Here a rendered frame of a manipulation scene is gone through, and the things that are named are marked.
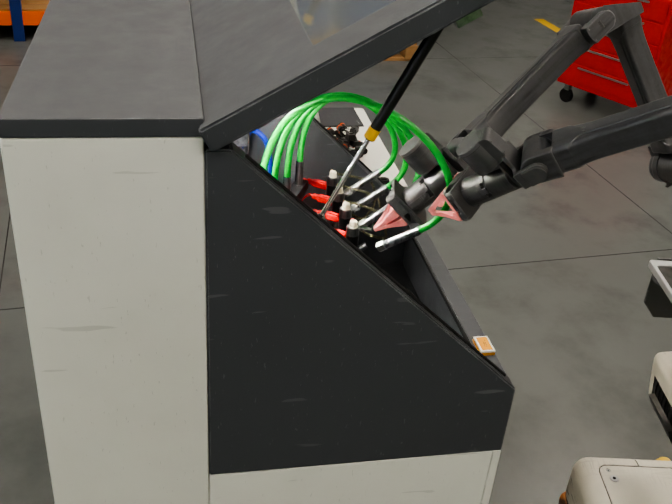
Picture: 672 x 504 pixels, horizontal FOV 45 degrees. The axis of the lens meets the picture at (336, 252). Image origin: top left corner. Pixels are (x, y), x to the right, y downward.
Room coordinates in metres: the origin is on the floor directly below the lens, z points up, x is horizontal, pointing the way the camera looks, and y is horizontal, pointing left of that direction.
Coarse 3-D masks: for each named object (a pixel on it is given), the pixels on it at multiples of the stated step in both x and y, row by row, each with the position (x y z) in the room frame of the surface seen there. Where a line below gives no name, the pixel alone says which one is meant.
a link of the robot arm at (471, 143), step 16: (464, 144) 1.32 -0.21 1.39; (480, 144) 1.29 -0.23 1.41; (496, 144) 1.29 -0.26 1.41; (512, 144) 1.33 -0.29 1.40; (464, 160) 1.30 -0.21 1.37; (480, 160) 1.29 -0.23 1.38; (496, 160) 1.29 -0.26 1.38; (512, 160) 1.29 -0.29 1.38; (528, 176) 1.26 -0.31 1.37; (544, 176) 1.25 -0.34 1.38
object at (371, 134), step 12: (432, 36) 1.17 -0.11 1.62; (420, 48) 1.17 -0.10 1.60; (420, 60) 1.17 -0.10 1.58; (408, 72) 1.17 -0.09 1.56; (396, 84) 1.17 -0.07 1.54; (408, 84) 1.17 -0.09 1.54; (396, 96) 1.17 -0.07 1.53; (384, 108) 1.17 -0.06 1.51; (384, 120) 1.17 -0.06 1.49; (372, 132) 1.16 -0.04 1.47; (360, 156) 1.17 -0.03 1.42; (348, 168) 1.17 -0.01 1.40; (336, 192) 1.16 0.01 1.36; (324, 216) 1.16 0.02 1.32
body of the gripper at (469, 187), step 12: (468, 168) 1.40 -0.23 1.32; (468, 180) 1.34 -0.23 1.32; (480, 180) 1.32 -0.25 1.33; (456, 192) 1.33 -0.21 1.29; (468, 192) 1.33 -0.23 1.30; (480, 192) 1.32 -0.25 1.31; (456, 204) 1.32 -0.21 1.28; (468, 204) 1.33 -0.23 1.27; (480, 204) 1.34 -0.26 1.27; (468, 216) 1.32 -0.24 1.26
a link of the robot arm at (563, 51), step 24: (576, 24) 1.67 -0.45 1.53; (600, 24) 1.65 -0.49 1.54; (552, 48) 1.65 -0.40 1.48; (576, 48) 1.65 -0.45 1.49; (528, 72) 1.61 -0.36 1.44; (552, 72) 1.62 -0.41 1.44; (504, 96) 1.58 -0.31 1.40; (528, 96) 1.58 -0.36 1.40; (480, 120) 1.55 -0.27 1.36; (504, 120) 1.55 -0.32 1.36; (456, 144) 1.52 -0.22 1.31
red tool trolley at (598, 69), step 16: (576, 0) 5.67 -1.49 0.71; (592, 0) 5.57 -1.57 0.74; (608, 0) 5.48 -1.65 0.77; (624, 0) 5.40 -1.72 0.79; (640, 0) 5.31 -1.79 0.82; (656, 0) 5.25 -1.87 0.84; (656, 16) 5.22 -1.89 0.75; (656, 32) 5.20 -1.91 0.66; (592, 48) 5.52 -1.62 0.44; (608, 48) 5.42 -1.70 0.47; (656, 48) 5.18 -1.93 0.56; (576, 64) 5.58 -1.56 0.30; (592, 64) 5.49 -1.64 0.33; (608, 64) 5.40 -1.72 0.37; (656, 64) 5.17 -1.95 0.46; (560, 80) 5.66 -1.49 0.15; (576, 80) 5.56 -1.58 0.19; (592, 80) 5.47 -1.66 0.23; (608, 80) 5.38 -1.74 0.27; (624, 80) 5.30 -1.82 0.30; (560, 96) 5.68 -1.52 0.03; (608, 96) 5.37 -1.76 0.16; (624, 96) 5.28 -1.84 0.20
